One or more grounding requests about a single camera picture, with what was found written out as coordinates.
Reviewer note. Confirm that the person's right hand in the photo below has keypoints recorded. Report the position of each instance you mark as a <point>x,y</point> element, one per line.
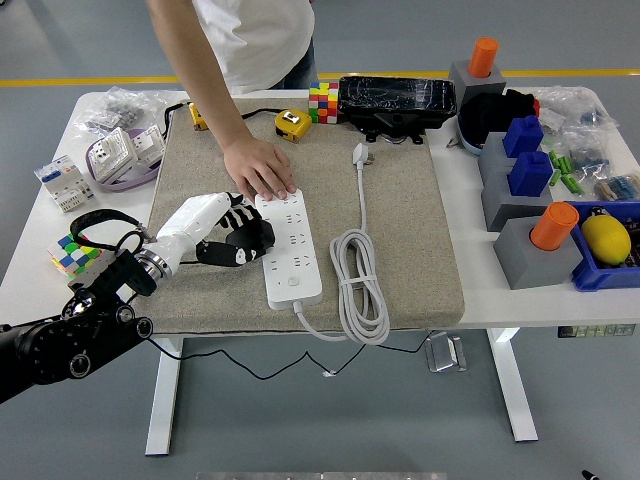
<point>260,167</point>

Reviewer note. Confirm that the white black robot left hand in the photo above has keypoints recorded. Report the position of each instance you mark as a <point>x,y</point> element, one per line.
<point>200,220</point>

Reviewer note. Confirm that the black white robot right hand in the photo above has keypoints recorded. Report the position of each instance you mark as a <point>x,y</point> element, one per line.
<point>590,476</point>

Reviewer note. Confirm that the black power adapter plug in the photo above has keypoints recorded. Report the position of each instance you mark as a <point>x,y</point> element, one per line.
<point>267,237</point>

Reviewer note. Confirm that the yellow tape measure black label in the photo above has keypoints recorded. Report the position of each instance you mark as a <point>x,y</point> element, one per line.
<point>198,117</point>

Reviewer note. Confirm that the colourful cube with yellow cross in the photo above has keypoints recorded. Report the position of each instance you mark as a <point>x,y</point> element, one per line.
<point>323,102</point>

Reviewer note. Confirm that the white power strip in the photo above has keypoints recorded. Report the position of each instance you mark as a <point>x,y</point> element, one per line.
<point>292,260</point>

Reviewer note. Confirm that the colourful scrambled puzzle cube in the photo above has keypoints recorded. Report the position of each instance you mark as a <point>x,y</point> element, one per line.
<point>70,255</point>

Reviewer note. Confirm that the black plastic-wrapped box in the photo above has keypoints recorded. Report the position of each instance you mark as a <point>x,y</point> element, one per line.
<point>395,97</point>

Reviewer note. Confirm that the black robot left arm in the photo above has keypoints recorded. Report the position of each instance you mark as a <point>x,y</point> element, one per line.
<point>50,340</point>

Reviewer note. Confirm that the person's right forearm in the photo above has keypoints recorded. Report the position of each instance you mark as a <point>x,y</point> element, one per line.
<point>215,100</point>

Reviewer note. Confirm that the yellow tape measure silver clip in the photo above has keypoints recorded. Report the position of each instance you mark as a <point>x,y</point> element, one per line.
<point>292,125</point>

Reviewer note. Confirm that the lilac tray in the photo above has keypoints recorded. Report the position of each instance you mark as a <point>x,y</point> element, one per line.
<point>107,186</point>

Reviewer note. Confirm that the white table leg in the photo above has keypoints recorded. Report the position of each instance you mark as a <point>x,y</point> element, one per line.
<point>515,390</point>
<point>162,400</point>

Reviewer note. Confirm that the person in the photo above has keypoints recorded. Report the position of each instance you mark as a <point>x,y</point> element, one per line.
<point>260,40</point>

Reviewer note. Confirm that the clear bag of metal parts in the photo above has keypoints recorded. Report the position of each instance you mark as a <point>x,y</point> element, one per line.
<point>117,107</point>

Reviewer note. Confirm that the white circuit breaker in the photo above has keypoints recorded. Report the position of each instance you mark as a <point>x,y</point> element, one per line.
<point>62,185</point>

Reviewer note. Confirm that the table control panel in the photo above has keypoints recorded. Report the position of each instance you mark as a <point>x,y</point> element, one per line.
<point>595,331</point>

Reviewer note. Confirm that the grey-brown mat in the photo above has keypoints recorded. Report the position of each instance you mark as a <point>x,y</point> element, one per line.
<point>400,225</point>

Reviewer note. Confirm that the blue plastic bin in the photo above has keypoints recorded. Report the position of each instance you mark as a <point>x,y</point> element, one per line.
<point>600,280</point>

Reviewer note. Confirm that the grey block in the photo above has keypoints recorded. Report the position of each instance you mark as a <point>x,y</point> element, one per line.
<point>492,152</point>
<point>462,80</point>
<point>535,267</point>
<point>505,210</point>

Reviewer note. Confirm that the yellow lemon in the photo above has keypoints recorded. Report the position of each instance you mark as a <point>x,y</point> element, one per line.
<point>605,240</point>

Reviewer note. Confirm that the black cloth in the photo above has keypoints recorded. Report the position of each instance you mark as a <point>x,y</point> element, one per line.
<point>492,112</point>

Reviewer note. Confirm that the orange cylinder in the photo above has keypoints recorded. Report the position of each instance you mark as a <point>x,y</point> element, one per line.
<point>555,225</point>
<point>482,55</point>

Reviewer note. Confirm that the blue block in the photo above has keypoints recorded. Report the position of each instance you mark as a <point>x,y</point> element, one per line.
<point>530,175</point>
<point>522,137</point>

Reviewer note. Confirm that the small red object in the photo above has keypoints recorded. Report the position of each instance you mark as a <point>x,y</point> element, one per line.
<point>536,106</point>

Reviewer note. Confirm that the clear bag of resistors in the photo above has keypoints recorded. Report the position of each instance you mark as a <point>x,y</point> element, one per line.
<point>617,189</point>

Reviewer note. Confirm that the green cylinder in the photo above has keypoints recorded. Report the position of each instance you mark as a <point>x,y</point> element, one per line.
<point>565,164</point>
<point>576,187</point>
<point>567,180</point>
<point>555,178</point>
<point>553,159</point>

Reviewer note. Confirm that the clear bag of blue parts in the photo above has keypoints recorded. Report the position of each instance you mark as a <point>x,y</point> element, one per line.
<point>575,105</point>
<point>587,150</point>

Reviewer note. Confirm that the white wall switch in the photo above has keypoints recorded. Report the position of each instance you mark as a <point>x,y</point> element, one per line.
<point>147,145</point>

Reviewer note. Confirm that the white wall socket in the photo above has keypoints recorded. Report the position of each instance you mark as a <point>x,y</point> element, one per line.
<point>107,152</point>

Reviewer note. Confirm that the silver metal bracket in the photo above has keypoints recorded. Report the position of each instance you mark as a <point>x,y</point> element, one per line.
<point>445,355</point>

